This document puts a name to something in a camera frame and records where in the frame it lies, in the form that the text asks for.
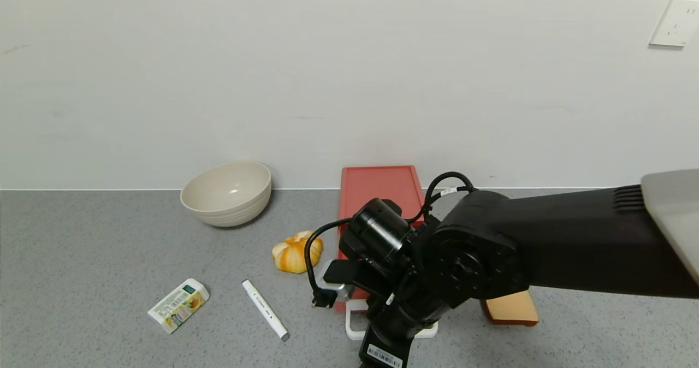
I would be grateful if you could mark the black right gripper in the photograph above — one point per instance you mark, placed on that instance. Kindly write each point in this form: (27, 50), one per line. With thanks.
(383, 354)

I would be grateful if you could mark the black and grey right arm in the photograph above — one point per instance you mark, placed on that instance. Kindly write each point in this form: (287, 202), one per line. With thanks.
(546, 248)

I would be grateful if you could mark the white marker pen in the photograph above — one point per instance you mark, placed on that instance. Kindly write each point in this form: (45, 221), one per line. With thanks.
(265, 309)

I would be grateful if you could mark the pumpkin-shaped orange bread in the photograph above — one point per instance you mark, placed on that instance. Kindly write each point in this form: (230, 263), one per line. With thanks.
(292, 256)

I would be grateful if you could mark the brown toast slice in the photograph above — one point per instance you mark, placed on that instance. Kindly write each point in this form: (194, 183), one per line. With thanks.
(510, 308)

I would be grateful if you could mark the small white printed carton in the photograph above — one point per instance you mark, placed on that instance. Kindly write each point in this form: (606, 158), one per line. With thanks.
(177, 305)

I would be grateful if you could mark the beige bowl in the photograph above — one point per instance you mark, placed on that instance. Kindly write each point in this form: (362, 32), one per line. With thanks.
(226, 193)

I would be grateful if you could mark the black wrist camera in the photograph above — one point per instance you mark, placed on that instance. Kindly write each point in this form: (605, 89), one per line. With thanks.
(349, 272)

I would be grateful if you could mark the white wall socket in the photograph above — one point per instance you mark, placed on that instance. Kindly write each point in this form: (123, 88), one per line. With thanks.
(676, 21)

